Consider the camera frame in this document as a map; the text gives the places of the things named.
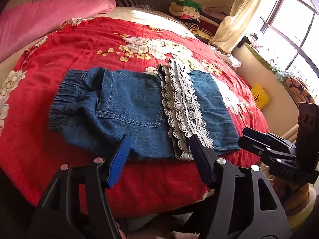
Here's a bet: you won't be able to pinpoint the blue denim lace-trimmed pants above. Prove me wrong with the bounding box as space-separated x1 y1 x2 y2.
49 59 239 160

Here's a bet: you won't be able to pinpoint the pink quilt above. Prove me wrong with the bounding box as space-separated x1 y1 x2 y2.
1 0 116 61

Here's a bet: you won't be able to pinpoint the window frame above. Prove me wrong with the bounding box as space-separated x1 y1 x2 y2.
257 0 318 78

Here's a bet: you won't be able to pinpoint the green fleece sleeve forearm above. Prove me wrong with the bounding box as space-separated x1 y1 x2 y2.
283 183 316 233

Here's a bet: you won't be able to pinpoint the right hand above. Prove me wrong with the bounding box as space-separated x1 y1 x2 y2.
273 176 310 216

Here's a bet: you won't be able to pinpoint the striped dark pillow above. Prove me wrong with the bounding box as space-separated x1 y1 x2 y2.
115 0 154 10

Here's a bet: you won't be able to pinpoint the stack of folded clothes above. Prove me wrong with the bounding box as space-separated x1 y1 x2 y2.
169 0 227 44

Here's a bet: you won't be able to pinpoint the yellow paper bag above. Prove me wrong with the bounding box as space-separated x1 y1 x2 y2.
251 84 270 110

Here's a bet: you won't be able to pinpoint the cream curtain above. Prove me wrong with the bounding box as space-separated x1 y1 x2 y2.
209 0 262 53

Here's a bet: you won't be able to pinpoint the red floral blanket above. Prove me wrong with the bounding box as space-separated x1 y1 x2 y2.
1 17 268 218

